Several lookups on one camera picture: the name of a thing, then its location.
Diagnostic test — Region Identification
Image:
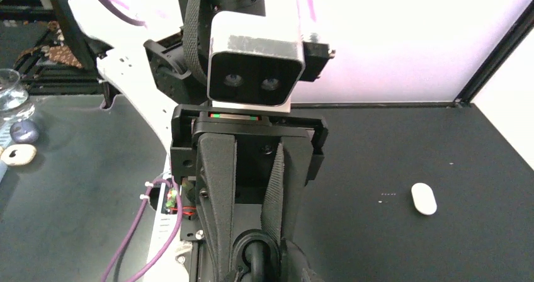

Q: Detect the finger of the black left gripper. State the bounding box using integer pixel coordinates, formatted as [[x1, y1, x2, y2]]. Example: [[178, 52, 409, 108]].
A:
[[260, 137, 313, 247], [197, 133, 237, 281]]

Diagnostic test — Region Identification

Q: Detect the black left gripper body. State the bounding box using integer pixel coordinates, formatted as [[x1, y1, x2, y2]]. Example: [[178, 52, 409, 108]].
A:
[[170, 104, 328, 204]]

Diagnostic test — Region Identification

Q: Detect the white earbud charging case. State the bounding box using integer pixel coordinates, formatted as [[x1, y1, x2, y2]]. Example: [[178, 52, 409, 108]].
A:
[[411, 183, 437, 216]]

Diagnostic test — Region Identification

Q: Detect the black earbud charging case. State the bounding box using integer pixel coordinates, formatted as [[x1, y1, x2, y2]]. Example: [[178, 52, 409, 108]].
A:
[[223, 229, 324, 282]]

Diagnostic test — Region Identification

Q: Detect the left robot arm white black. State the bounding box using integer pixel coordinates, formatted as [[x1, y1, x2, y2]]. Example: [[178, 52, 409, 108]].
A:
[[52, 0, 336, 281]]

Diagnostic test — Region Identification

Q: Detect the purple grey pebble object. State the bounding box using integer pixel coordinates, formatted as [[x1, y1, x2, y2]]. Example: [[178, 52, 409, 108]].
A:
[[9, 120, 40, 144]]

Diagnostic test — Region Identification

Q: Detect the cream oval pebble object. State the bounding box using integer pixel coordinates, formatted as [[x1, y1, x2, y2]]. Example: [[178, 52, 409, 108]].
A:
[[1, 144, 37, 166]]

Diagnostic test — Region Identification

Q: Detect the clear glass cup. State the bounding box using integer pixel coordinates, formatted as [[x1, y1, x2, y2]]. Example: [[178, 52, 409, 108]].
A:
[[1, 68, 35, 121]]

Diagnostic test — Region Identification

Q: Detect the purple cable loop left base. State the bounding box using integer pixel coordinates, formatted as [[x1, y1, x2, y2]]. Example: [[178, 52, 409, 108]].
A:
[[99, 175, 182, 281]]

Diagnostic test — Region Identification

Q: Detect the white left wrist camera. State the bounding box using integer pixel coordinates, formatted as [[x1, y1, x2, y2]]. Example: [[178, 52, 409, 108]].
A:
[[206, 9, 337, 114]]

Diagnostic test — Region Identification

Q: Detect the black frame post left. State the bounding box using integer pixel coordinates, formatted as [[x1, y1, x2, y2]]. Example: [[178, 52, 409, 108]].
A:
[[454, 0, 533, 104]]

